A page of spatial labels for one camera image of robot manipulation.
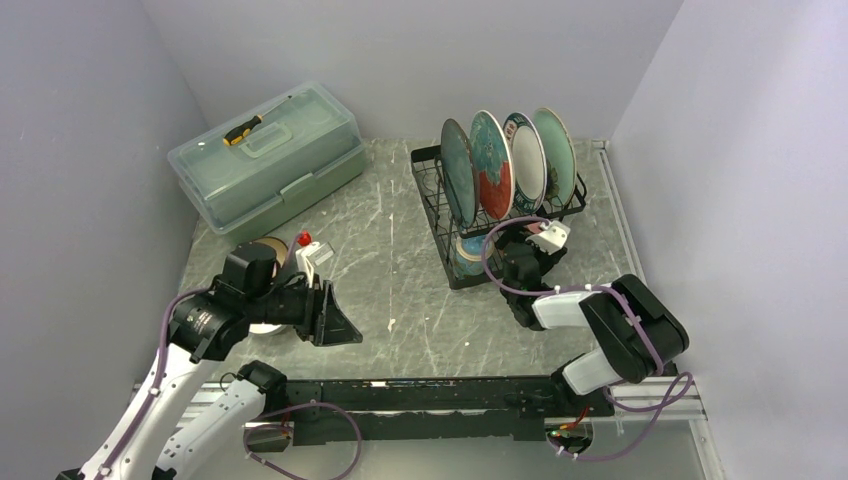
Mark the dark blue speckled plate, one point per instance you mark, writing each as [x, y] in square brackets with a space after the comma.
[460, 181]

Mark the brown glazed bowl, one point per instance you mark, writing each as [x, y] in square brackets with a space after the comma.
[280, 247]

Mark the red teal flower plate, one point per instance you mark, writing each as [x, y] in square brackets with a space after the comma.
[493, 165]

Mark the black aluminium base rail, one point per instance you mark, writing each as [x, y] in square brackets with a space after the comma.
[524, 408]

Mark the white ceramic bowl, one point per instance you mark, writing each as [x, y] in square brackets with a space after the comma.
[265, 329]

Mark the yellow black handled screwdriver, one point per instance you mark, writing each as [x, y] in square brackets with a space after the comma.
[237, 134]

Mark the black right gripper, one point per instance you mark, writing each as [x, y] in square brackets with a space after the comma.
[547, 262]

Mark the light blue flower plate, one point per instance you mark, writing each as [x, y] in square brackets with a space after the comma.
[560, 156]

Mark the red teal rimmed plate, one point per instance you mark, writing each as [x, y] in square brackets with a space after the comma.
[529, 162]

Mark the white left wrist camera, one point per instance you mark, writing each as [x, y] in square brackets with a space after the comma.
[306, 254]

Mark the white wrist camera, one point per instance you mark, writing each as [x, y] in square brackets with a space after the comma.
[306, 254]
[551, 236]

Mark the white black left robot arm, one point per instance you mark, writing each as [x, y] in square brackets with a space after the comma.
[198, 331]

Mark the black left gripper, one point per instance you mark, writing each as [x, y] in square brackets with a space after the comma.
[323, 321]

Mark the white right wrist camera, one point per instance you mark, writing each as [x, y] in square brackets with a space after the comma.
[551, 236]

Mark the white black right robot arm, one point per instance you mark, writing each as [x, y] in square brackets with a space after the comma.
[637, 335]

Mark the green translucent plastic storage box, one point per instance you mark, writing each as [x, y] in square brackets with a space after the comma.
[298, 155]

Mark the blue mug orange inside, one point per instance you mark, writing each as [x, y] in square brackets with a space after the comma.
[467, 259]

